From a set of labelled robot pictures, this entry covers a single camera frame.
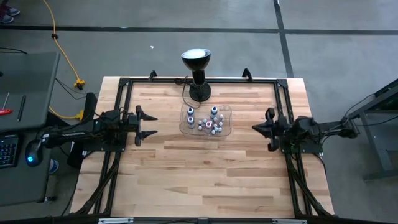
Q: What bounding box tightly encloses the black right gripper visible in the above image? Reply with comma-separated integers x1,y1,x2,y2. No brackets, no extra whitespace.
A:
252,107,292,152

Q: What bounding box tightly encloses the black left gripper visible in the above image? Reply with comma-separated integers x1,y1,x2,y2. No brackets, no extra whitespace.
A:
123,105,159,147

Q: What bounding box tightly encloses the clear plastic bin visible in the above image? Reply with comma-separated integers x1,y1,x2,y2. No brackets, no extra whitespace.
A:
179,103,233,138

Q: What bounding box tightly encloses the black flat monitor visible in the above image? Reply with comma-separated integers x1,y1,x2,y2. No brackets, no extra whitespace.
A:
67,92,99,170

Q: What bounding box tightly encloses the black gooseneck desk lamp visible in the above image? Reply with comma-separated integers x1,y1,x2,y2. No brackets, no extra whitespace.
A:
181,49,213,103

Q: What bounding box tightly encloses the dark metal side table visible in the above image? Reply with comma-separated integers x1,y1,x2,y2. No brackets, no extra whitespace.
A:
343,77,398,181

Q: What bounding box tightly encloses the black computer mouse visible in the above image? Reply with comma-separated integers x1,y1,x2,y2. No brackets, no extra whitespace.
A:
24,139,44,167

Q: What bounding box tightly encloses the black pen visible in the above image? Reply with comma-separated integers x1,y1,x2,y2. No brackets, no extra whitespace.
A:
17,95,27,123

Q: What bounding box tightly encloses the grey desk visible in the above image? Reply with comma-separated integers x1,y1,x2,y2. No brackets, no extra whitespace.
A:
0,51,60,207

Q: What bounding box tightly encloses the backlit black keyboard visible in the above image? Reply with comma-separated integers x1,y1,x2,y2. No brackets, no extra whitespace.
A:
0,133,20,170

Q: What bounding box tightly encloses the black lamp cable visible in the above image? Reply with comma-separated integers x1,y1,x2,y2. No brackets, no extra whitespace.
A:
174,76,202,110

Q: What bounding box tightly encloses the yellow extension cable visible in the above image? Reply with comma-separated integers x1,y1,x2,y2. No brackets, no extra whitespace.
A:
42,0,86,91
49,106,85,121

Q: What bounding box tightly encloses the black floor cable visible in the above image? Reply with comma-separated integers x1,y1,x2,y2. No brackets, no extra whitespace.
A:
0,47,29,55
55,77,100,100

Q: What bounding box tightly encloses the silver metal bracket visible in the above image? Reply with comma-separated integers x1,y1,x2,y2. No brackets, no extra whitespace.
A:
98,217,134,224
272,218,308,224

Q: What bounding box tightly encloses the red-handled screwdriver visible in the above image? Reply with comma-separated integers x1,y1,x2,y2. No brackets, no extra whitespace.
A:
0,92,14,117

